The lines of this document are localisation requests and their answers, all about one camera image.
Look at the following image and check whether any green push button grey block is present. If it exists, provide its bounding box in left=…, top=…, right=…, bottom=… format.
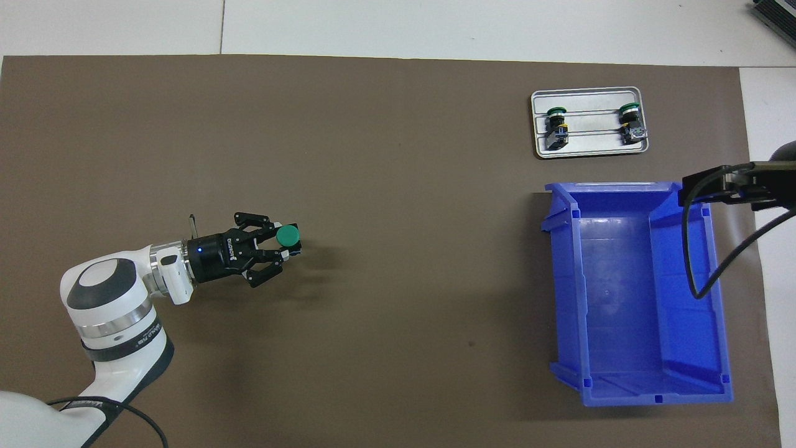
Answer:
left=618, top=103, right=648, bottom=147

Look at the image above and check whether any green push button yellow block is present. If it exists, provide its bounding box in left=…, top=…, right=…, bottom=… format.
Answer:
left=545, top=107, right=571, bottom=152

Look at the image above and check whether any blue plastic storage bin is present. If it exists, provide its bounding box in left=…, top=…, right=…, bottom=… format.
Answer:
left=540, top=180, right=734, bottom=408

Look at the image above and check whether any silver metal tray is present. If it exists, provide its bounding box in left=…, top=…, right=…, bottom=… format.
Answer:
left=531, top=86, right=650, bottom=159

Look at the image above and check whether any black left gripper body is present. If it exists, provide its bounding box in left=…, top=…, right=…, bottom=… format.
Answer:
left=188, top=231, right=252, bottom=284

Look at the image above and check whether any brown table mat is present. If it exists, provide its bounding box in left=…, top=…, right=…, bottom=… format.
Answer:
left=0, top=55, right=783, bottom=448

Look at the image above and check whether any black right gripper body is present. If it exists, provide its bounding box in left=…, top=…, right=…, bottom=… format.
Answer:
left=749, top=142, right=796, bottom=212

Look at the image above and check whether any grey ribbed device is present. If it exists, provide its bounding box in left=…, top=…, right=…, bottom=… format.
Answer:
left=749, top=0, right=796, bottom=43

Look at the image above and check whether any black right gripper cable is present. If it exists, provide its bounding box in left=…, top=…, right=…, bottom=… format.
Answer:
left=682, top=169, right=796, bottom=301

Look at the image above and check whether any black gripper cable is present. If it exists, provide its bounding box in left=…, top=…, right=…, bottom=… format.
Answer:
left=47, top=398, right=169, bottom=448
left=682, top=169, right=796, bottom=301

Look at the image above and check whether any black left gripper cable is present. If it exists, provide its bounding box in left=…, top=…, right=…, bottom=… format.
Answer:
left=47, top=398, right=169, bottom=448

